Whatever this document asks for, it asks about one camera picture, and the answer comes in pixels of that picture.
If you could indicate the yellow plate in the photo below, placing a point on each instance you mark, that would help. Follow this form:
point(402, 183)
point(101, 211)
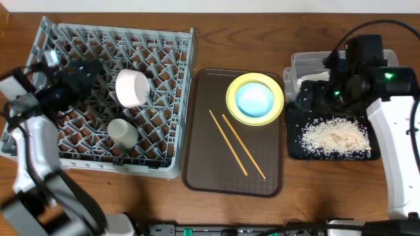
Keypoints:
point(238, 82)

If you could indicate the light blue bowl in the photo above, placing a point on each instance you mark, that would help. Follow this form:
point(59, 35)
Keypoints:
point(254, 100)

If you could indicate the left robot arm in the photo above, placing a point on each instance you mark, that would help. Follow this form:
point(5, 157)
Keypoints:
point(47, 201)

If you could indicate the spilled rice pile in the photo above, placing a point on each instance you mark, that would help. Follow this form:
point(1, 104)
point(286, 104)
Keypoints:
point(335, 136)

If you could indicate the black waste bin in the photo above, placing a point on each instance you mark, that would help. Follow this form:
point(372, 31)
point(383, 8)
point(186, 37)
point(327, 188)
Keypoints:
point(296, 120)

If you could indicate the clear plastic bin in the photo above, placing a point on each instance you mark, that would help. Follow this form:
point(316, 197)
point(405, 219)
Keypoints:
point(302, 63)

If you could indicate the grey dishwasher rack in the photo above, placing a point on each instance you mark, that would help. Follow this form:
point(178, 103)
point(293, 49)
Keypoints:
point(167, 60)

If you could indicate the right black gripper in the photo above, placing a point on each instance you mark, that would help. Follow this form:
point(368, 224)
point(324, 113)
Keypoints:
point(319, 88)

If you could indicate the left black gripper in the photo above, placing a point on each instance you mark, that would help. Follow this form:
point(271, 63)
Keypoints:
point(79, 96)

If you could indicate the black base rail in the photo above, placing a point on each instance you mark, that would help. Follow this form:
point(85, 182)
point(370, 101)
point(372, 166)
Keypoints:
point(338, 227)

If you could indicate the white cup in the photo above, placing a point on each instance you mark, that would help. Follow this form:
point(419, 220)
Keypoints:
point(122, 133)

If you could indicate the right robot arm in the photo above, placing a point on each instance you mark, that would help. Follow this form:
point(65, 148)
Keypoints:
point(362, 108)

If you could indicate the brown plastic tray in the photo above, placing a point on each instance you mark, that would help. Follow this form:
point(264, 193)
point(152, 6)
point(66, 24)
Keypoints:
point(208, 164)

